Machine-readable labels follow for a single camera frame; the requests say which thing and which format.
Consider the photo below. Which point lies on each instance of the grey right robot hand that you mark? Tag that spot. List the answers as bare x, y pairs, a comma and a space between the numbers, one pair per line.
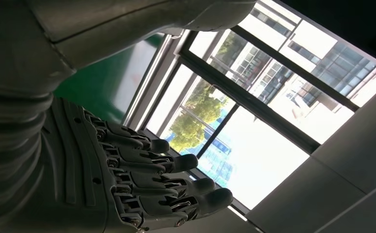
88, 180

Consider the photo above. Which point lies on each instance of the green tree outside window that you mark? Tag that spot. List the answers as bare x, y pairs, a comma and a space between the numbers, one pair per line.
194, 125

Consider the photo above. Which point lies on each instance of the building outside window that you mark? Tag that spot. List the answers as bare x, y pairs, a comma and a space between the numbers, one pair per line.
271, 80

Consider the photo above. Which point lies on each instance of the aluminium conveyor frame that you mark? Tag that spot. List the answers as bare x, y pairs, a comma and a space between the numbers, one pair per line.
157, 75

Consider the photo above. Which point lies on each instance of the green conveyor belt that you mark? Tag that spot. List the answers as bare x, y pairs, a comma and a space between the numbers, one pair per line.
91, 86

